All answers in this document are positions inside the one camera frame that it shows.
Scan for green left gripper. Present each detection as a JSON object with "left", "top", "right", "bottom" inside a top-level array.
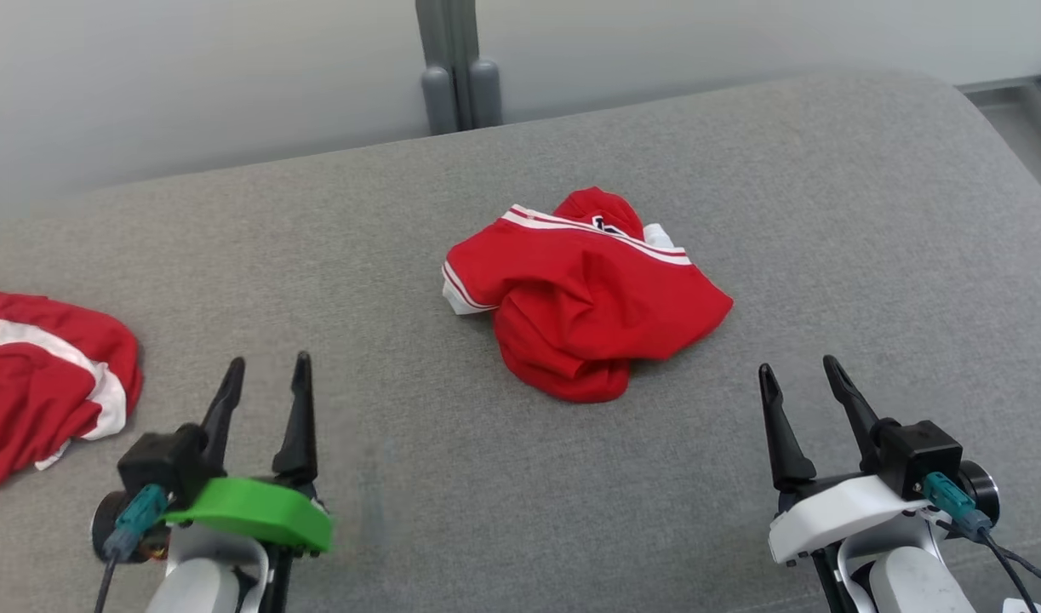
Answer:
[{"left": 163, "top": 352, "right": 335, "bottom": 556}]

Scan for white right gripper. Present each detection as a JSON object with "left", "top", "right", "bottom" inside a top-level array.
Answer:
[{"left": 758, "top": 355, "right": 935, "bottom": 565}]

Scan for red shorts with white stripe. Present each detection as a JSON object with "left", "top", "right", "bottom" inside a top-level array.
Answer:
[{"left": 0, "top": 287, "right": 144, "bottom": 497}]

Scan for red basketball jersey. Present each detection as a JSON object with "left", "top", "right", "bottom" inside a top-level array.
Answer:
[{"left": 442, "top": 186, "right": 734, "bottom": 404}]

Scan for grey fabric sofa cushion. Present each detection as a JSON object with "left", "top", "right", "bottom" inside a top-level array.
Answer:
[{"left": 0, "top": 70, "right": 1041, "bottom": 613}]

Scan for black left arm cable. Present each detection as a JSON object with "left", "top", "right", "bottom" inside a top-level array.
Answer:
[{"left": 93, "top": 484, "right": 170, "bottom": 613}]

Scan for grey window frame post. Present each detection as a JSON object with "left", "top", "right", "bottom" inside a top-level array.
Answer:
[{"left": 415, "top": 0, "right": 504, "bottom": 136}]

